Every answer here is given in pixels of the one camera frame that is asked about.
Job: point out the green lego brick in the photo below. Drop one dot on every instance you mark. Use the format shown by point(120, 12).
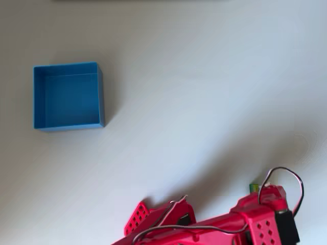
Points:
point(253, 187)

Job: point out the red robot arm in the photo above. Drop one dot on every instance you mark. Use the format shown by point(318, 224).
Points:
point(217, 224)

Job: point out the blue box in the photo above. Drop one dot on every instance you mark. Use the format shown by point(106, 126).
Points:
point(69, 99)

